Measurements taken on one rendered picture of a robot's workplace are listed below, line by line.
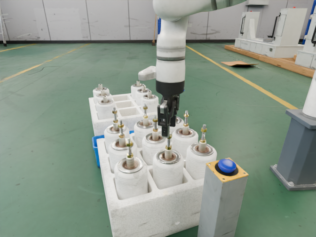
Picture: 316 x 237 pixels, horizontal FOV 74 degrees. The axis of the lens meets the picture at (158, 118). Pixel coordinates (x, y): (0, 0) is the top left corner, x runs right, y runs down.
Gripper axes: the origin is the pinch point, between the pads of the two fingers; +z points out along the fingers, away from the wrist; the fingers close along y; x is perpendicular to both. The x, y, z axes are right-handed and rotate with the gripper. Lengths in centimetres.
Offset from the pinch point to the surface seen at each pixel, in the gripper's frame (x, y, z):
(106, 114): 41, 31, 15
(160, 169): 1.1, -4.7, 11.5
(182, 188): -5.7, -4.3, 17.2
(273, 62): -77, 322, 31
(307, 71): -105, 255, 29
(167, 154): 0.0, -1.1, 8.5
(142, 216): 3.6, -12.9, 22.7
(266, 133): -41, 77, 35
